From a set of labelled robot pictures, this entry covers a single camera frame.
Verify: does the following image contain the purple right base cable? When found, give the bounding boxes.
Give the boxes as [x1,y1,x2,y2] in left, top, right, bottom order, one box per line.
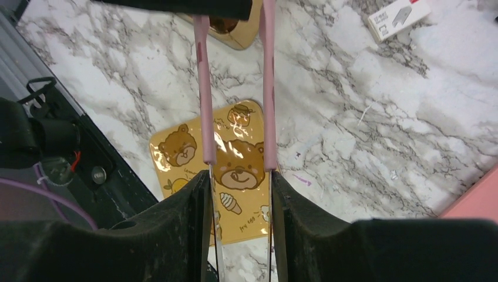
[0,161,100,231]

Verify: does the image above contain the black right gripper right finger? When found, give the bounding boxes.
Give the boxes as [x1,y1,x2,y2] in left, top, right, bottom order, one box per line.
[271,172,497,281]

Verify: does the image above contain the black table base rail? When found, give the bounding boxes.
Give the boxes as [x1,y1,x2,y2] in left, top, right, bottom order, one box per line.
[1,1,157,229]

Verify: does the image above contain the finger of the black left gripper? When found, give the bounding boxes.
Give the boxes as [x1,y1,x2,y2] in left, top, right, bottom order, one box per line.
[97,0,253,21]

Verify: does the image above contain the gold chocolate box tray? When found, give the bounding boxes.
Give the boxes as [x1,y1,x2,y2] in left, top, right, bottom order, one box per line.
[177,1,263,51]

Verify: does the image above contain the small white card box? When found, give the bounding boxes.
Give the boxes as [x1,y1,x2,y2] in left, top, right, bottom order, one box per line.
[368,0,431,43]

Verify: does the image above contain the silver tin lid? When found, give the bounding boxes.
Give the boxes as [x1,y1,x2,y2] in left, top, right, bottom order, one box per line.
[149,100,269,244]

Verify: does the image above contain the pink plastic tray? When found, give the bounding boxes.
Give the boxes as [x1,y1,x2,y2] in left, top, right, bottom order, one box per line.
[439,165,497,223]

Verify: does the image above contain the pink silicone tongs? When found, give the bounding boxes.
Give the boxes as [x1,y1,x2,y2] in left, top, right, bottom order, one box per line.
[192,1,277,281]

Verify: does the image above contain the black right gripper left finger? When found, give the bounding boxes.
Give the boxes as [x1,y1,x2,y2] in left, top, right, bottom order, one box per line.
[1,170,212,281]

